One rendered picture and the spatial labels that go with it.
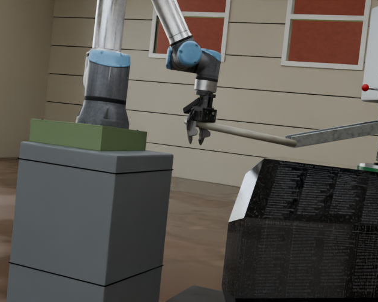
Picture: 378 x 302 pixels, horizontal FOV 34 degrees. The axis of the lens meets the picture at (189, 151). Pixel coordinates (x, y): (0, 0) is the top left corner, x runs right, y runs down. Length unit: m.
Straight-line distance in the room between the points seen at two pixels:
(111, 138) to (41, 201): 0.32
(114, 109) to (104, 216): 0.39
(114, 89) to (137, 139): 0.21
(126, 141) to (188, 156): 7.66
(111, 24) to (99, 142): 0.54
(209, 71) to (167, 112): 7.58
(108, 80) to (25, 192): 0.48
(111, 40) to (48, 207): 0.69
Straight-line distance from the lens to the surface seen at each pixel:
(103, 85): 2.18
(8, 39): 10.61
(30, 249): 2.21
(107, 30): 2.40
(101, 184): 2.01
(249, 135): 2.42
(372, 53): 2.86
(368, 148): 8.99
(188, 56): 2.30
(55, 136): 2.18
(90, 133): 2.09
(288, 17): 9.41
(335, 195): 2.67
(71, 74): 11.09
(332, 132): 2.70
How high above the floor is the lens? 1.00
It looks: 3 degrees down
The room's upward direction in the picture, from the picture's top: 6 degrees clockwise
